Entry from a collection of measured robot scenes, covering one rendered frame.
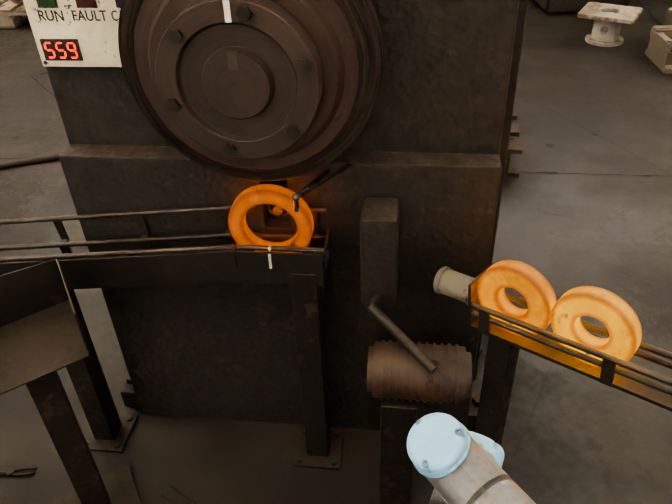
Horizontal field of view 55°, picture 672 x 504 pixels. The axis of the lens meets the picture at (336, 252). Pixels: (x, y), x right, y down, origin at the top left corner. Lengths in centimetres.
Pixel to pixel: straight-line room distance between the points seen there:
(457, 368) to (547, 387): 76
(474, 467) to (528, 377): 135
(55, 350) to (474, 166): 93
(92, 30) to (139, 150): 27
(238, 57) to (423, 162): 47
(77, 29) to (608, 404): 171
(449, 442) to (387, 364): 62
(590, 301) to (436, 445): 50
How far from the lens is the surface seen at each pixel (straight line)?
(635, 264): 270
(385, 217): 133
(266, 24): 109
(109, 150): 154
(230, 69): 112
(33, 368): 144
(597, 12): 483
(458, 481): 81
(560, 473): 194
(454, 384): 141
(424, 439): 81
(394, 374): 140
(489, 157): 141
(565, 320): 125
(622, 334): 122
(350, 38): 115
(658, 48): 461
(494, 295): 130
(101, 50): 145
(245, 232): 143
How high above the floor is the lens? 154
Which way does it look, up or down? 37 degrees down
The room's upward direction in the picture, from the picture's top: 2 degrees counter-clockwise
